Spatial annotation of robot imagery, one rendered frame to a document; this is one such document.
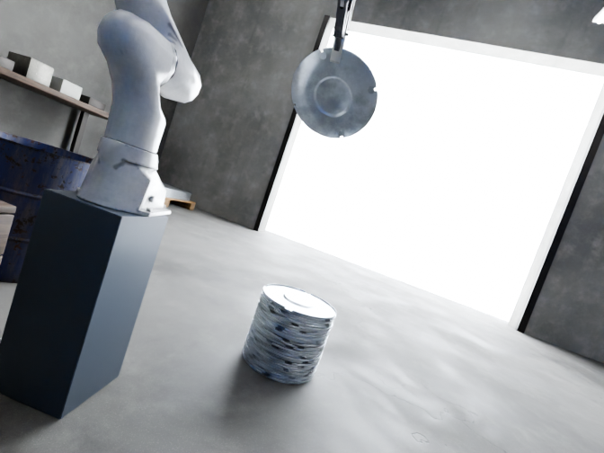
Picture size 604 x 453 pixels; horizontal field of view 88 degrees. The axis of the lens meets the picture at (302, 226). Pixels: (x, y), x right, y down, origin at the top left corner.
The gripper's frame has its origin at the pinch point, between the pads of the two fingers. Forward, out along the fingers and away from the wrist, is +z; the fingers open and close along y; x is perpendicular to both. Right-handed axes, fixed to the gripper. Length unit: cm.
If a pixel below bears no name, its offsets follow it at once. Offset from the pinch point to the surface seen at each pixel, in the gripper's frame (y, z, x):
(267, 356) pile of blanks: -63, 76, -10
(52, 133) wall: 111, 200, 333
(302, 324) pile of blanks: -53, 66, -17
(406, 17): 420, 77, 0
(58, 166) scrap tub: -43, 45, 80
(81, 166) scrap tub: -37, 48, 78
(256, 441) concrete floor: -88, 61, -17
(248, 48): 379, 155, 217
